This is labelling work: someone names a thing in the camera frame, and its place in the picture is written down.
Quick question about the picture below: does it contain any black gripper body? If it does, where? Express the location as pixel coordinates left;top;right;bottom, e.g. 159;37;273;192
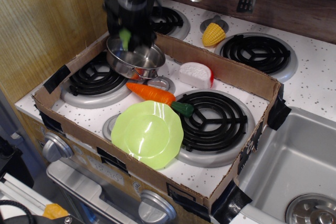
103;0;155;37

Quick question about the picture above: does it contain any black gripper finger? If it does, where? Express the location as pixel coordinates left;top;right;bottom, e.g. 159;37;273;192
107;19;124;38
130;34;156;51

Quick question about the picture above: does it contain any light green toy broccoli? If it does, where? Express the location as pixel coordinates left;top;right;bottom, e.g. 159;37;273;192
119;28;132;51

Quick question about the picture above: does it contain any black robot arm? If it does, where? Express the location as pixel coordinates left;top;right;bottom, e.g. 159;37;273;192
103;0;156;51

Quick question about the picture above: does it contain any small steel pan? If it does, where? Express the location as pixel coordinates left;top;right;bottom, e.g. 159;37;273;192
106;37;165;80

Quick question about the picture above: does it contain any back left black burner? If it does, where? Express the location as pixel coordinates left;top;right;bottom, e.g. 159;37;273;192
150;6;191;40

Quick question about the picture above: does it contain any black burner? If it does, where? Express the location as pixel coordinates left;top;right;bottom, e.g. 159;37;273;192
214;33;298;82
177;90;255;168
150;6;191;40
61;51;131;109

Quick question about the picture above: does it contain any orange toy carrot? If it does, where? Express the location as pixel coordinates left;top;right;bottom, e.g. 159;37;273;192
126;82;194;118

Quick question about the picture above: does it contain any front left black burner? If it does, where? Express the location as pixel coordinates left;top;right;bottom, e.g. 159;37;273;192
61;51;131;109

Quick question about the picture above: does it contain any white red toy cheese wedge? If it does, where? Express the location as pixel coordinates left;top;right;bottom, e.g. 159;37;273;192
178;62;214;89

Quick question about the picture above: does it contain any yellow toy corn cob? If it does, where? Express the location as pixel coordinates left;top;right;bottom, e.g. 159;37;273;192
202;23;226;47

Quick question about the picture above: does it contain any light green plastic plate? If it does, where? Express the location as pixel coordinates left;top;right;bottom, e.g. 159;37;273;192
111;101;184;170

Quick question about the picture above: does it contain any brown cardboard fence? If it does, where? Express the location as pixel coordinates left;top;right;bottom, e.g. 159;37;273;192
33;33;282;209

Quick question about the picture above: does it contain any front right black burner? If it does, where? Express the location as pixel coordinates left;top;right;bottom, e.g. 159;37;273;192
177;90;255;168

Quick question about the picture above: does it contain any back right black burner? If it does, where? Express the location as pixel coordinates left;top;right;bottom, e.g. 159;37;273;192
214;33;298;82

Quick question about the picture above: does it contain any left silver stove knob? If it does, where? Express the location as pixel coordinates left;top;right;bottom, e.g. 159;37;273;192
42;132;74;163

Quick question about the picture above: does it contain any silver stove knob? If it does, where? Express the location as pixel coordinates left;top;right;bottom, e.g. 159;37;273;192
42;132;74;163
138;190;177;224

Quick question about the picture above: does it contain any right silver stove knob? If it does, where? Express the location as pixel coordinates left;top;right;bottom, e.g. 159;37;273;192
138;190;177;224

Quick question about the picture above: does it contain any grey plastic sink basin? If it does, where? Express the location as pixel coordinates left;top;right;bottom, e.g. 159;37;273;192
237;108;335;223

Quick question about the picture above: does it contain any orange yellow object bottom left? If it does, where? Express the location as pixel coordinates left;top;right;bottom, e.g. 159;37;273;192
42;203;69;220

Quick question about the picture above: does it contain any metal sink drain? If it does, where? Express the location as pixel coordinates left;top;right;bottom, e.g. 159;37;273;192
284;193;335;223

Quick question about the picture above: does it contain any silver oven door handle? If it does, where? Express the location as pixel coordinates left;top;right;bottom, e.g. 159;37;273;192
47;161;135;223

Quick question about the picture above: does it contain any black cable bottom left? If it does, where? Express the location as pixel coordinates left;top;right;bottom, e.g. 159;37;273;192
0;199;35;224

